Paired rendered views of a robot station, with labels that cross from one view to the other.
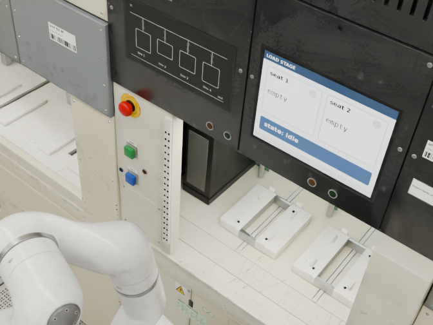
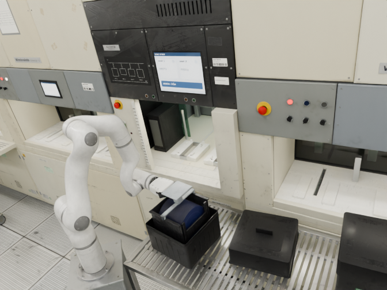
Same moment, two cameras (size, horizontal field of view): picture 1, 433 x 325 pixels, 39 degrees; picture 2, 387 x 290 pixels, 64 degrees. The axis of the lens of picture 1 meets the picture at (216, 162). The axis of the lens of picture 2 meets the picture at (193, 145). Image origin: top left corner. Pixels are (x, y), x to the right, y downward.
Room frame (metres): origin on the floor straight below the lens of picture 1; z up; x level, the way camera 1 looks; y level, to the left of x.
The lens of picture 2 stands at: (-0.64, -0.22, 2.04)
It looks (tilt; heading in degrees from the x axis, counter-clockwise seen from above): 30 degrees down; 1
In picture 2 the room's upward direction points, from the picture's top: 9 degrees counter-clockwise
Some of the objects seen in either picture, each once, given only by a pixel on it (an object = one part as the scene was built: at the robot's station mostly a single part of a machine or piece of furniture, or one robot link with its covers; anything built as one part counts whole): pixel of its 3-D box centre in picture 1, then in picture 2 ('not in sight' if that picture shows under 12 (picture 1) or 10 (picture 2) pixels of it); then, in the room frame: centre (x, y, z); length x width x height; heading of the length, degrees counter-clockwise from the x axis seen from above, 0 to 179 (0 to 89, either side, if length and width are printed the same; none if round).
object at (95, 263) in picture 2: not in sight; (90, 253); (0.51, 0.40, 0.85); 0.19 x 0.19 x 0.18
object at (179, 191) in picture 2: not in sight; (181, 213); (0.58, -0.08, 0.96); 0.24 x 0.20 x 0.32; 137
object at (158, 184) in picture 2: not in sight; (160, 186); (0.65, -0.01, 1.09); 0.11 x 0.10 x 0.07; 47
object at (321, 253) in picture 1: (341, 264); (223, 156); (1.16, -0.39, 0.89); 0.22 x 0.21 x 0.04; 145
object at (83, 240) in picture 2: not in sight; (74, 219); (0.53, 0.42, 1.07); 0.19 x 0.12 x 0.24; 38
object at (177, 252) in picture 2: not in sight; (184, 229); (0.58, -0.08, 0.85); 0.28 x 0.28 x 0.17; 47
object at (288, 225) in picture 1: (265, 218); (190, 149); (1.31, -0.17, 0.89); 0.22 x 0.21 x 0.04; 145
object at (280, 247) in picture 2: not in sight; (264, 238); (0.45, -0.48, 0.83); 0.29 x 0.29 x 0.13; 62
